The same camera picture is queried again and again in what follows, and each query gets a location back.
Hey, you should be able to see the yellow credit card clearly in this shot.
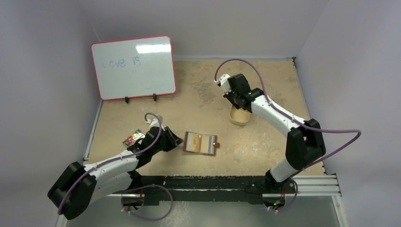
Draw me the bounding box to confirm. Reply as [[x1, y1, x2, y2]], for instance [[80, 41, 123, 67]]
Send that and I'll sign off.
[[186, 133, 202, 152], [200, 135, 215, 155]]

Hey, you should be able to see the brown leather card holder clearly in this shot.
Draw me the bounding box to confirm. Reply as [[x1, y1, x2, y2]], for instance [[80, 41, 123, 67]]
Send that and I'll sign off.
[[183, 131, 220, 156]]

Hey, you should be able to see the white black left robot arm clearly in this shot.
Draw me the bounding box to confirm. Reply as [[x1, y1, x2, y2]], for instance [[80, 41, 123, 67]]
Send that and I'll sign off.
[[47, 126, 184, 220]]

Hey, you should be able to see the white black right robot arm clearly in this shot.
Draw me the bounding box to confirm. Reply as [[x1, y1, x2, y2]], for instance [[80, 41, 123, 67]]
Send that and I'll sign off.
[[215, 74, 326, 192]]

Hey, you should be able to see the beige oval card tray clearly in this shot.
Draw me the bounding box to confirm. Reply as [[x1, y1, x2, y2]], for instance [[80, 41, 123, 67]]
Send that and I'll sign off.
[[228, 105, 251, 126]]

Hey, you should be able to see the pack of coloured markers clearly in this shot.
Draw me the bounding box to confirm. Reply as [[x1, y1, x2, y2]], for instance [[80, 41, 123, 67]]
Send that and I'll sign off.
[[122, 129, 145, 148]]

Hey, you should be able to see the pink framed whiteboard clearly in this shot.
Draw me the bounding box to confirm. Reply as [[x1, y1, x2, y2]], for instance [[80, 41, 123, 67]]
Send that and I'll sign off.
[[91, 35, 176, 101]]

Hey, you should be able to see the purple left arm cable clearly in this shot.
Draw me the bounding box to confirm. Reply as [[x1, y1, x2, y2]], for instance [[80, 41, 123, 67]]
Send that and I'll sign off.
[[57, 113, 174, 222]]

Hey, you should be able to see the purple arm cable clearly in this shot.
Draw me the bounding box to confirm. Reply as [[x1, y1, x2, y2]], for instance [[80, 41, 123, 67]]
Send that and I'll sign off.
[[57, 113, 174, 222], [214, 58, 362, 214]]

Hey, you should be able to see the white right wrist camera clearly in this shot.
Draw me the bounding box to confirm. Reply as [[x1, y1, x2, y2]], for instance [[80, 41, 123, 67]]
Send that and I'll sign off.
[[214, 74, 231, 94]]

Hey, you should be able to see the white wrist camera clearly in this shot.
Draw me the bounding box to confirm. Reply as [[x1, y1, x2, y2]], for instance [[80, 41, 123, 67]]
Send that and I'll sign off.
[[214, 74, 231, 94], [146, 116, 163, 128]]

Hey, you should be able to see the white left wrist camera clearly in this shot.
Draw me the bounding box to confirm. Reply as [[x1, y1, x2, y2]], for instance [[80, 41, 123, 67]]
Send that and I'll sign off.
[[146, 116, 163, 128]]

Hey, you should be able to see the aluminium rail frame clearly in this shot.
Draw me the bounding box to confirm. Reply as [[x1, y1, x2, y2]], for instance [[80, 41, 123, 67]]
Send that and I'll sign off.
[[64, 174, 342, 208]]

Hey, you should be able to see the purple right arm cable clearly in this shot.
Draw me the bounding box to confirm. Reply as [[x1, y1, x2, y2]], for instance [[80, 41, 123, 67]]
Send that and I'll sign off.
[[214, 58, 362, 214]]

